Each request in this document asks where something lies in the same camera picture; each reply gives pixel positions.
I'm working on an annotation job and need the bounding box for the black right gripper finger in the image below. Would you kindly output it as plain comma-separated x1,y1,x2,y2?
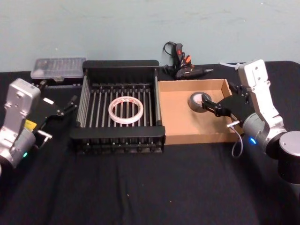
201,98,223,117
228,82,249,98

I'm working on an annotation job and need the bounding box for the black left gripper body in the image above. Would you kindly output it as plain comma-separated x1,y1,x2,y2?
24,98,64,133

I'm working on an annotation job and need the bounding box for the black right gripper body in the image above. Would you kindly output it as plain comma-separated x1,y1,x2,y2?
217,93,256,121

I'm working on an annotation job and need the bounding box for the roll of silver tape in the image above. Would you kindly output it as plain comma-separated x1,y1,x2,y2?
188,91,213,113

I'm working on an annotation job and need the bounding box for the clear plastic case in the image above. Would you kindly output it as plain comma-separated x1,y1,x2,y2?
30,58,87,85

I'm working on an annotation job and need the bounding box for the shallow brown cardboard tray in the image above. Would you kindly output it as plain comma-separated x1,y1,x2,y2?
158,78,243,145

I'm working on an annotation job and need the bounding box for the black rack with steel bars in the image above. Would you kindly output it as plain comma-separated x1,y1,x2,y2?
69,60,166,155

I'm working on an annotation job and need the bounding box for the roll of white tape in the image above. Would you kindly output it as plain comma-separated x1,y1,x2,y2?
108,96,144,123

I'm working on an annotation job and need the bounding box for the thin cable with silver plug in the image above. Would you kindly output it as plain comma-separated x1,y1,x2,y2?
35,130,53,150
226,120,244,159

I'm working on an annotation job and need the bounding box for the black corded glue gun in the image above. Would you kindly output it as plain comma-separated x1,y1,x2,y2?
163,41,214,80

